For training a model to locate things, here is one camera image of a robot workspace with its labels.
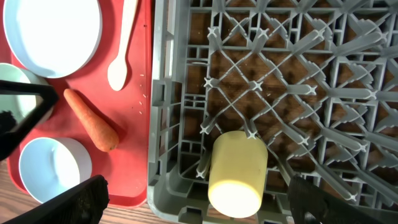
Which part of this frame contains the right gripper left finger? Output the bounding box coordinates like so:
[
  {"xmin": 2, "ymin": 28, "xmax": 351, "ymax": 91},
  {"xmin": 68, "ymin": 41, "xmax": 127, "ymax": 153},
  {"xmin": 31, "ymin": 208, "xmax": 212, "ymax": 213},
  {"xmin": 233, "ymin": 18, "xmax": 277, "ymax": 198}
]
[{"xmin": 6, "ymin": 175, "xmax": 109, "ymax": 224}]

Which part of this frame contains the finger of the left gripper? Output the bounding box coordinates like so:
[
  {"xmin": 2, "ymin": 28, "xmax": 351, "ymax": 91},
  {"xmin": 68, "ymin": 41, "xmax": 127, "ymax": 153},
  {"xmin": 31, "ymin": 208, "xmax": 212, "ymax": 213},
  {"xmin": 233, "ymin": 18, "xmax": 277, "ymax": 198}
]
[{"xmin": 1, "ymin": 80, "xmax": 59, "ymax": 161}]

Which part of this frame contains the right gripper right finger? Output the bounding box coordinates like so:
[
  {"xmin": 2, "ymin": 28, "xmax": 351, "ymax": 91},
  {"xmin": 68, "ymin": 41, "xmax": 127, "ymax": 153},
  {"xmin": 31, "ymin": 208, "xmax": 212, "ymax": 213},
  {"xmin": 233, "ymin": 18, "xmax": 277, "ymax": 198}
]
[{"xmin": 287, "ymin": 175, "xmax": 389, "ymax": 224}]

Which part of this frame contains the green bowl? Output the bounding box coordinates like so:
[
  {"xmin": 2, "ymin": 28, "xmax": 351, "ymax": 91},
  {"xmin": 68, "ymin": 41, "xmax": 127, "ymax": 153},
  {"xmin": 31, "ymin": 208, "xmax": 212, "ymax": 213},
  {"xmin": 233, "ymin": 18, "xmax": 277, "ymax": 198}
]
[{"xmin": 1, "ymin": 63, "xmax": 52, "ymax": 125}]

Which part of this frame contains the light blue bowl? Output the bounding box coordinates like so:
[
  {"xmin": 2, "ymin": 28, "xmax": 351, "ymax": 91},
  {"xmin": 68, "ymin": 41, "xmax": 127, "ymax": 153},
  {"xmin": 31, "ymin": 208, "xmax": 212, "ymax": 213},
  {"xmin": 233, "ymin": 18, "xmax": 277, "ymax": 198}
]
[{"xmin": 19, "ymin": 137, "xmax": 92, "ymax": 203}]

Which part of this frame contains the orange carrot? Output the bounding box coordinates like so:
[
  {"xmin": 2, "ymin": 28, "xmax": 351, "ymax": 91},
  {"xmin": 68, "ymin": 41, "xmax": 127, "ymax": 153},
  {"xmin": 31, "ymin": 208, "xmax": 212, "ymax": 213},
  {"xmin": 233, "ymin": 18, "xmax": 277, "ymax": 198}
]
[{"xmin": 63, "ymin": 88, "xmax": 119, "ymax": 152}]

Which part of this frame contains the yellow cup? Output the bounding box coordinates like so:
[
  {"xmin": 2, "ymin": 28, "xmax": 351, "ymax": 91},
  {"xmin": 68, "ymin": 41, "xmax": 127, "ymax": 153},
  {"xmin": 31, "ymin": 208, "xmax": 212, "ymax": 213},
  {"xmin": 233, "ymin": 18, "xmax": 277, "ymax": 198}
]
[{"xmin": 208, "ymin": 131, "xmax": 268, "ymax": 218}]

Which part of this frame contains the light blue plate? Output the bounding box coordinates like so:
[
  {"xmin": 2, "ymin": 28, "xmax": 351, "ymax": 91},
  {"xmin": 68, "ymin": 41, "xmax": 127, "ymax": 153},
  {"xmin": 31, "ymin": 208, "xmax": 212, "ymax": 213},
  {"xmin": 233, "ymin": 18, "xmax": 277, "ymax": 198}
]
[{"xmin": 3, "ymin": 0, "xmax": 103, "ymax": 78}]

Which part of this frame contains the white plastic spoon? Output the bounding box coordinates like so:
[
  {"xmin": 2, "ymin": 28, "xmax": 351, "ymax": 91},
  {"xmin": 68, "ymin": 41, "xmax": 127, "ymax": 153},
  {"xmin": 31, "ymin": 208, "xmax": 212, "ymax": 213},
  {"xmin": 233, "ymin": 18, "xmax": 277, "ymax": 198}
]
[{"xmin": 107, "ymin": 0, "xmax": 139, "ymax": 91}]

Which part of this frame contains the grey dishwasher rack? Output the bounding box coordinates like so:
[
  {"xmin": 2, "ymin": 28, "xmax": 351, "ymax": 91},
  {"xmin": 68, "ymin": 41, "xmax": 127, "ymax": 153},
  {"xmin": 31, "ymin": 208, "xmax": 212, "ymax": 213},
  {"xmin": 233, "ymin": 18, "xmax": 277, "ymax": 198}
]
[{"xmin": 147, "ymin": 0, "xmax": 397, "ymax": 223}]

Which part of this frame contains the red serving tray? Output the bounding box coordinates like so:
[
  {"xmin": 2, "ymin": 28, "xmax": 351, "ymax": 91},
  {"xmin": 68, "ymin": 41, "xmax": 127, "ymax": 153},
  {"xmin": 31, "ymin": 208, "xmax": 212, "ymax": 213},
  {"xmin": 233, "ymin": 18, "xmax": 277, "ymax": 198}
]
[{"xmin": 26, "ymin": 0, "xmax": 152, "ymax": 208}]

